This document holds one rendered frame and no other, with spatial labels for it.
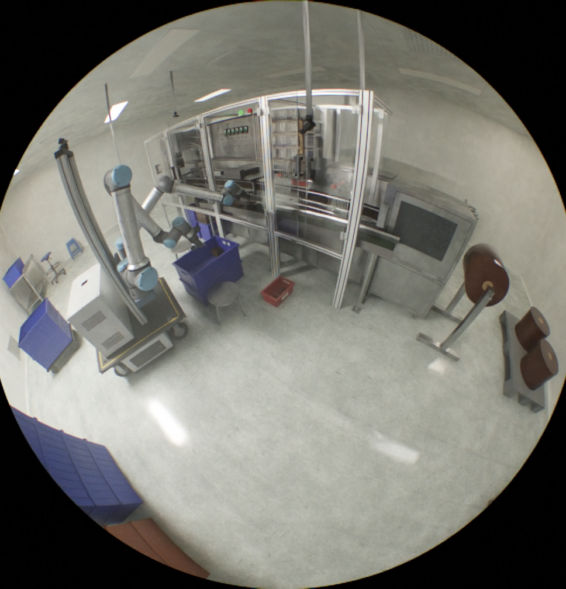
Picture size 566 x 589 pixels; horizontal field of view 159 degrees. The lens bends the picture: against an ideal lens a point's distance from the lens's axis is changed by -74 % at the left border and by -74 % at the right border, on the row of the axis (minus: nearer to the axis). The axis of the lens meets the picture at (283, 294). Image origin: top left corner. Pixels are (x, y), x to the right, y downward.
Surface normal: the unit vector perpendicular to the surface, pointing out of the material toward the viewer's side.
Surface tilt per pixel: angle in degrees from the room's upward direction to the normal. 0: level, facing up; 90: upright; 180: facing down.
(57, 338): 90
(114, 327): 90
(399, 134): 90
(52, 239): 90
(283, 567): 0
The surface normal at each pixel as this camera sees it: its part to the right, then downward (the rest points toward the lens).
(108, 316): 0.68, 0.51
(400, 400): -0.03, -0.69
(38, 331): 0.83, 0.38
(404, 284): -0.60, 0.59
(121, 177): 0.91, 0.16
